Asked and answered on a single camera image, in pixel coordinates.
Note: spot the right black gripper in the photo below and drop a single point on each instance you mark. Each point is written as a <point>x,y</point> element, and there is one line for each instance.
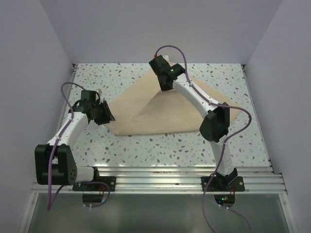
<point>164,88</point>

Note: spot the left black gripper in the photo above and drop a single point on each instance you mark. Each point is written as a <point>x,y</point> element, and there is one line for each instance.
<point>107,116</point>

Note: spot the beige cloth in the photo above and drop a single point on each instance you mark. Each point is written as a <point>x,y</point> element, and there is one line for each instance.
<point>143,109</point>

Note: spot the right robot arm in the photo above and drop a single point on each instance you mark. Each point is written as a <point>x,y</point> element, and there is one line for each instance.
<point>216,120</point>

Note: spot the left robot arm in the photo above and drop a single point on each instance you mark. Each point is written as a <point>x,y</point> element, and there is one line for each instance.
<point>54,161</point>

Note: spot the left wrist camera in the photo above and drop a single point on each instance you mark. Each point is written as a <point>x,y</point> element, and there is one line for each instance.
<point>99,92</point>

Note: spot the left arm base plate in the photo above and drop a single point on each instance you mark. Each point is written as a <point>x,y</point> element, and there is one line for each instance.
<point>101,183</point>

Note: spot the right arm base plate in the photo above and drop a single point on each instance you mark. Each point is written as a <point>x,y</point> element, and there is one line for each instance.
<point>219,183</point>

